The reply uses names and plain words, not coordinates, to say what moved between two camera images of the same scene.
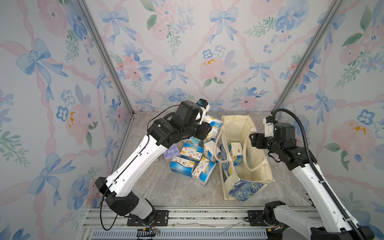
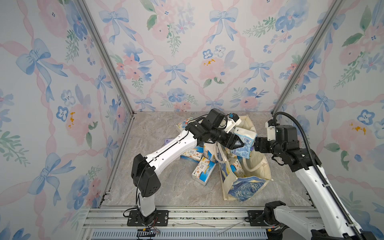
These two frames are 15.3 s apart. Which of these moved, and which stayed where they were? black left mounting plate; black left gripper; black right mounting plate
Moved: black left gripper
Stayed: black left mounting plate; black right mounting plate
